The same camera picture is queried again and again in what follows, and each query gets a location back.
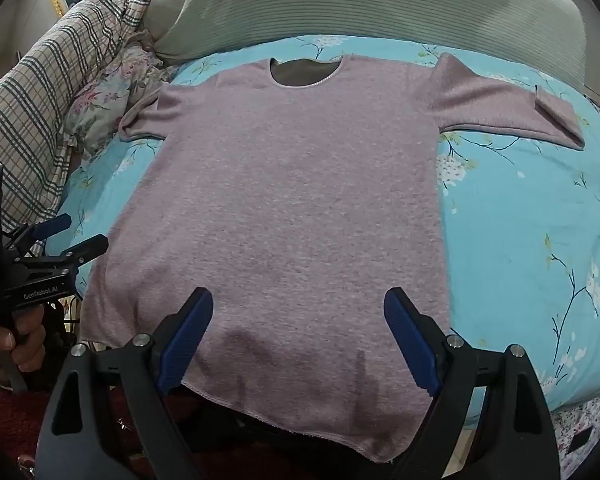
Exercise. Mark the floral ruffled pillow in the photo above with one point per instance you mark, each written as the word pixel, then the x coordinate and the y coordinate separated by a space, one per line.
pixel 105 105

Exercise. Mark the small-print floral bed skirt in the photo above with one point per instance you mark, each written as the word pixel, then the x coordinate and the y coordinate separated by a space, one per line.
pixel 565 420

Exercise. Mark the green striped pillow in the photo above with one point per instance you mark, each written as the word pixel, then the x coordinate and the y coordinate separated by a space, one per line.
pixel 355 5

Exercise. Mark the blue floral bedsheet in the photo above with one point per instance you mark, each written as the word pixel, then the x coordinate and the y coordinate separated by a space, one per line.
pixel 520 240

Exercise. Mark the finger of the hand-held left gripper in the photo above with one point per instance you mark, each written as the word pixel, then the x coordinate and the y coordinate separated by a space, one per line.
pixel 55 222
pixel 87 249

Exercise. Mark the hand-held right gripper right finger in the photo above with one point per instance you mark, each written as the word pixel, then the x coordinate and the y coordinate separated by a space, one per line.
pixel 412 345

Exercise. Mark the person's left hand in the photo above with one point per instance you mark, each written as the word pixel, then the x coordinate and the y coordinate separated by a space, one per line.
pixel 27 335

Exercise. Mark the red carpet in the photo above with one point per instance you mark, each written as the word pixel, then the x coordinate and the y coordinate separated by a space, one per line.
pixel 5 420

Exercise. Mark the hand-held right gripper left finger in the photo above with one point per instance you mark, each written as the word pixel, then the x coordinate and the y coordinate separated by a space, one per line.
pixel 187 340

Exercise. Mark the pink knit t-shirt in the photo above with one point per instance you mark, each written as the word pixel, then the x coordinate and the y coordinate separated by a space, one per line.
pixel 290 200

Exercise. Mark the plaid blanket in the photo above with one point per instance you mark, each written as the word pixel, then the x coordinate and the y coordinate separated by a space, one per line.
pixel 45 80

